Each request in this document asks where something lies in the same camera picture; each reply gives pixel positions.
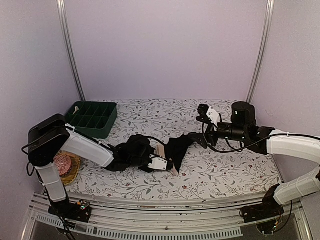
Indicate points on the front aluminium rail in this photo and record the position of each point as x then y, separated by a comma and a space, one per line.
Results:
200, 219

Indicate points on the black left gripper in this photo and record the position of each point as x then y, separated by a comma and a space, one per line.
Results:
148, 171

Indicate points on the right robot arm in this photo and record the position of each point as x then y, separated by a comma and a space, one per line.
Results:
265, 141

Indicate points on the woven bamboo mat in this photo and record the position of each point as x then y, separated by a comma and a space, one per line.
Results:
75, 167

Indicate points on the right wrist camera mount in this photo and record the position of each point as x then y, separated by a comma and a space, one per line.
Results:
207, 114

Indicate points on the floral patterned table mat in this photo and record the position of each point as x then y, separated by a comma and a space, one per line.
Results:
204, 174

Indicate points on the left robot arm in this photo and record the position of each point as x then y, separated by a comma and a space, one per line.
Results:
48, 138

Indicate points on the dark green divided tray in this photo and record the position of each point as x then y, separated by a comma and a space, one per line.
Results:
94, 118

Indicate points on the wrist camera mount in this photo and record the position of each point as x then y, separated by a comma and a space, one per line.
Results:
157, 163
207, 114

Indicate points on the aluminium frame post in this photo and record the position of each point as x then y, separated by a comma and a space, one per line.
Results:
262, 49
61, 7

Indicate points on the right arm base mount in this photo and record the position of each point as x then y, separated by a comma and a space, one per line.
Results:
262, 211

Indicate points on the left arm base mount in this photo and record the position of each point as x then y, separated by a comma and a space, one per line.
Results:
79, 211

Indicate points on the left aluminium frame post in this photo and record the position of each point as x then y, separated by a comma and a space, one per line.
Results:
61, 7

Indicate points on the right aluminium frame post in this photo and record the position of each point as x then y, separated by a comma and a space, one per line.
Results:
262, 49

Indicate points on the navy blue underwear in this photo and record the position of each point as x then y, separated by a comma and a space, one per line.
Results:
76, 109

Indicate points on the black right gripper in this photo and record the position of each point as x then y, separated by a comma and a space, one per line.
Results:
201, 136

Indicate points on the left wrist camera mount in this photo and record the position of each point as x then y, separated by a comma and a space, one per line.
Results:
157, 163

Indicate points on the red patterned bowl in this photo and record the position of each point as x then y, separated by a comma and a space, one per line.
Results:
63, 163

